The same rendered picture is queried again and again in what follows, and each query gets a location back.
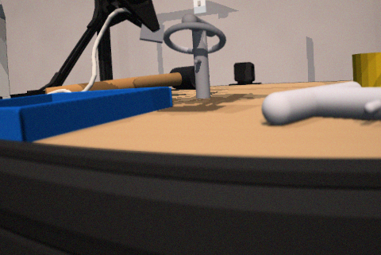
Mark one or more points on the blue tray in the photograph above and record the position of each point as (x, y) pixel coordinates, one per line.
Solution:
(43, 116)

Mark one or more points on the yellow cylinder with center hole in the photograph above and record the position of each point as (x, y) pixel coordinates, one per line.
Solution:
(366, 69)

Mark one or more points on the black rubber mallet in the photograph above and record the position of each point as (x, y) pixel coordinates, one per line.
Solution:
(178, 78)

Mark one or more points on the grey rounded cylinder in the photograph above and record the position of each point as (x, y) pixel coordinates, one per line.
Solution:
(193, 18)

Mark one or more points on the grey metal ring with white cord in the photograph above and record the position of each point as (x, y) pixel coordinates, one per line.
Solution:
(157, 36)

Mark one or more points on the grey post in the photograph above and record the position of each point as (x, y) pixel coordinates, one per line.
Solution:
(201, 71)

